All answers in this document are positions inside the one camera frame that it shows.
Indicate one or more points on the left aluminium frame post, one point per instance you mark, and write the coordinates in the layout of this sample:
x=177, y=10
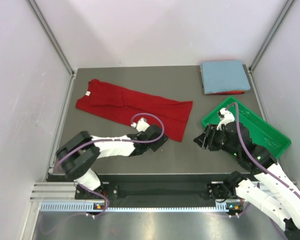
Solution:
x=50, y=35

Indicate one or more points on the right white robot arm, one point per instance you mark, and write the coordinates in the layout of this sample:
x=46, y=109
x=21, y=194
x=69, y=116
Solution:
x=282, y=204

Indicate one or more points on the aluminium frame rail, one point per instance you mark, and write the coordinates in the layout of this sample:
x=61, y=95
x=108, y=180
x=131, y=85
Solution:
x=67, y=191

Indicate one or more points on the aluminium frame post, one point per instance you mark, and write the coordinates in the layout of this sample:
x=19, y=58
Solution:
x=287, y=7
x=50, y=35

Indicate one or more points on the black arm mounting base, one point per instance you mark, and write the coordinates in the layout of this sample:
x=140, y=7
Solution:
x=218, y=191

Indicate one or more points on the slotted grey cable duct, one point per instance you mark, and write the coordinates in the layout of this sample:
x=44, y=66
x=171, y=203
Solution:
x=96, y=206

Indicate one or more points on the folded blue t shirt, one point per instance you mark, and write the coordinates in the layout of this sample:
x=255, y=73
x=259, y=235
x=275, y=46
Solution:
x=223, y=76

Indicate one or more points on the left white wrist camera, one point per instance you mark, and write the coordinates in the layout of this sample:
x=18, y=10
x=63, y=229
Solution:
x=141, y=125

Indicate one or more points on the right aluminium frame post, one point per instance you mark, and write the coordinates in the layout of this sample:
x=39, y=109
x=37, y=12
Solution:
x=287, y=7

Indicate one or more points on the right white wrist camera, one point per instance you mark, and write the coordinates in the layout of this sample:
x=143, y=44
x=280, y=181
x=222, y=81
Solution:
x=225, y=117

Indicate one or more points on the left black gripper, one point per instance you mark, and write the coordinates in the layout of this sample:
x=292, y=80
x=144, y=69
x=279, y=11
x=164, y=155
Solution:
x=159, y=142

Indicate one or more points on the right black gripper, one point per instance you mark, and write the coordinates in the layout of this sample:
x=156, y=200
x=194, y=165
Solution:
x=207, y=138

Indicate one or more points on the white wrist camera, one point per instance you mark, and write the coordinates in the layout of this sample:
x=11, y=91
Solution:
x=141, y=125
x=225, y=117

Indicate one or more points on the green plastic tray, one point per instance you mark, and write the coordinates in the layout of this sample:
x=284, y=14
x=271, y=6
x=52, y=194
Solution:
x=261, y=132

